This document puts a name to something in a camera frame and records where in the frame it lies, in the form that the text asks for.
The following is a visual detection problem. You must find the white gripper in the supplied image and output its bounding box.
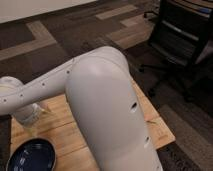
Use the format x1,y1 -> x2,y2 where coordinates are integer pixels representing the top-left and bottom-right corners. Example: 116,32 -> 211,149
12,103 -> 41,126

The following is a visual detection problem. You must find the dark blue ceramic bowl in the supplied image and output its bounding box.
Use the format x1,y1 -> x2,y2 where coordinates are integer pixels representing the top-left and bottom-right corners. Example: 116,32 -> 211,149
6,138 -> 56,171

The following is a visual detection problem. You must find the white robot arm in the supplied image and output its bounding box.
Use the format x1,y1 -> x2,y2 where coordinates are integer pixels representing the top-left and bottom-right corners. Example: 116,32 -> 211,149
0,46 -> 163,171

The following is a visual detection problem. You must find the black office chair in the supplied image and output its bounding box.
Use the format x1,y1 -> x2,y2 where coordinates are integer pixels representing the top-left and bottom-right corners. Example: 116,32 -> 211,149
139,0 -> 213,101

